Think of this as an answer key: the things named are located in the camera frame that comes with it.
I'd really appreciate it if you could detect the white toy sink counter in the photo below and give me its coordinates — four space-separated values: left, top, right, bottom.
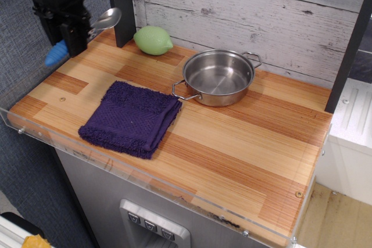
315 78 371 204

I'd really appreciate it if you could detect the blue handled steel spoon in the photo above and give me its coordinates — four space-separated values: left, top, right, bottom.
44 8 122 67

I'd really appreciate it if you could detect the grey toy fridge cabinet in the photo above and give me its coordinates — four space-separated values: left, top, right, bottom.
53 146 280 248

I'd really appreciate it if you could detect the green plastic lemon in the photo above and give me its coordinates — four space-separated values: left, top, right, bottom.
134 26 173 56

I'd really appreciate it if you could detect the steel pan with handles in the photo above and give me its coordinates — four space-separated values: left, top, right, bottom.
172 49 262 107

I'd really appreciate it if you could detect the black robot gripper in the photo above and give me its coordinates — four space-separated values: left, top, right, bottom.
32 0 90 57

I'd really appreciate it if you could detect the black vertical post right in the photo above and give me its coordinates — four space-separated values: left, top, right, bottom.
324 0 371 113

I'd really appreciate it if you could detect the dark purple folded cloth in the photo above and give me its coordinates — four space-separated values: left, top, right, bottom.
78 81 182 160

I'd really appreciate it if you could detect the silver dispenser button panel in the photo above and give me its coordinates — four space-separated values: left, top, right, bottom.
120 199 191 247

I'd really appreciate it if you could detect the black vertical post left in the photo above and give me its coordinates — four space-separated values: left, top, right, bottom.
110 0 136 48

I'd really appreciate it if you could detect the clear acrylic edge guard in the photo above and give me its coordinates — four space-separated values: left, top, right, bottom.
0 21 332 248

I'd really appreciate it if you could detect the black vertical post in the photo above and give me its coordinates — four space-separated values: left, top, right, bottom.
324 0 371 113
110 0 136 48

